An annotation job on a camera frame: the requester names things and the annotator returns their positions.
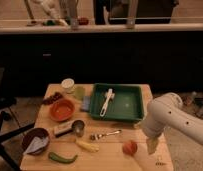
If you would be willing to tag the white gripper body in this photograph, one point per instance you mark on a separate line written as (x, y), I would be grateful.
(151, 127)

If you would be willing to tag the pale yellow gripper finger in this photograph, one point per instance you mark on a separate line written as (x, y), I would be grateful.
(152, 144)

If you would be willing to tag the red orange apple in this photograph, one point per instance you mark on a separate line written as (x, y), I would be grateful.
(129, 147)

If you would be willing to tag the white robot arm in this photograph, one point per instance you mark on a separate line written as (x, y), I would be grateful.
(166, 110)

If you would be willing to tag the red orange bowl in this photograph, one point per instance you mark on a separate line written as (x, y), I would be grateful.
(61, 110)

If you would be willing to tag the dark brown bowl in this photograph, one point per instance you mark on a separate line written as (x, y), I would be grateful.
(36, 132)

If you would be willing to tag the green plastic tray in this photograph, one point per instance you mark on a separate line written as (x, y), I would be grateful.
(126, 106)

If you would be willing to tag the white dish brush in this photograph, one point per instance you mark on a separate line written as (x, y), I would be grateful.
(108, 96)

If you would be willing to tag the silver fork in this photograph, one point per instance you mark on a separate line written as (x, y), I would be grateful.
(94, 137)

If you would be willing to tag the yellow corn cob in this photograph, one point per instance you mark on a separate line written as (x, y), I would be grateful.
(87, 146)

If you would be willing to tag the blue grey sponge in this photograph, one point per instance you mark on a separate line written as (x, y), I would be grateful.
(85, 104)

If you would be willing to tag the metal measuring cup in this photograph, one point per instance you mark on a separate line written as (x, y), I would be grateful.
(74, 126)

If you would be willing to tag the pale green cup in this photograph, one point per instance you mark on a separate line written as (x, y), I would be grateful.
(79, 92)

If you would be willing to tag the white lidded jar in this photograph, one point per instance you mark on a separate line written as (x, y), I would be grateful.
(68, 85)

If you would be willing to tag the green chili pepper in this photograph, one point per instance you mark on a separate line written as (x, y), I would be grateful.
(57, 158)

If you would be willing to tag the dark red grapes bunch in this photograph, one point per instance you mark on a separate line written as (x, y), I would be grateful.
(51, 99)

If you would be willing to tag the grey white cloth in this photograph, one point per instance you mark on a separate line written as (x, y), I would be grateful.
(37, 144)

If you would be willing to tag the dark cabinet box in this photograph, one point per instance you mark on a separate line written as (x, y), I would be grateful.
(148, 11)

